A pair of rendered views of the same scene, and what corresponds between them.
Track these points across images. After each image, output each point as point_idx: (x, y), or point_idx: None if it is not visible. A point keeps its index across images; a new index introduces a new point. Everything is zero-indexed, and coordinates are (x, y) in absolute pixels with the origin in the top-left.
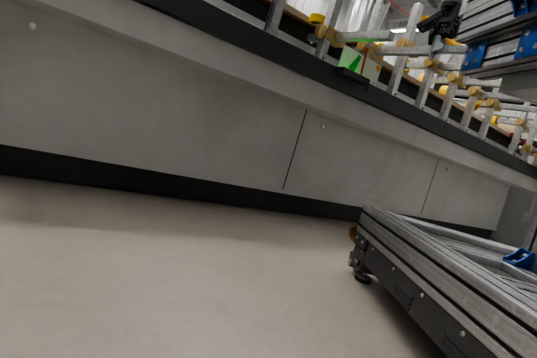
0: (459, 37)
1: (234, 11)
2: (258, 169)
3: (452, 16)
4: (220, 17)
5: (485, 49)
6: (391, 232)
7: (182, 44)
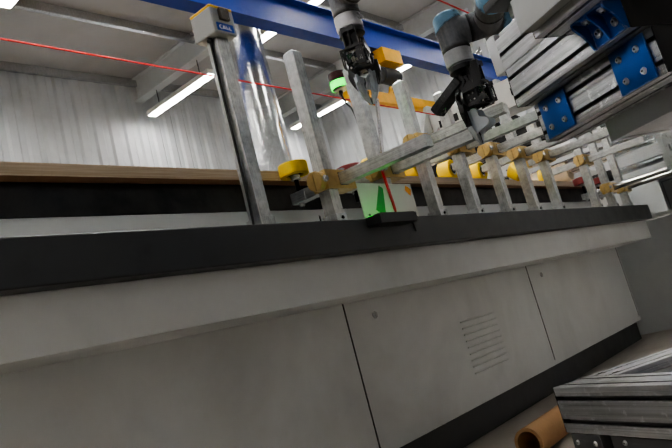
0: (521, 100)
1: (177, 221)
2: (333, 441)
3: (474, 78)
4: (196, 240)
5: (567, 99)
6: (637, 400)
7: (162, 312)
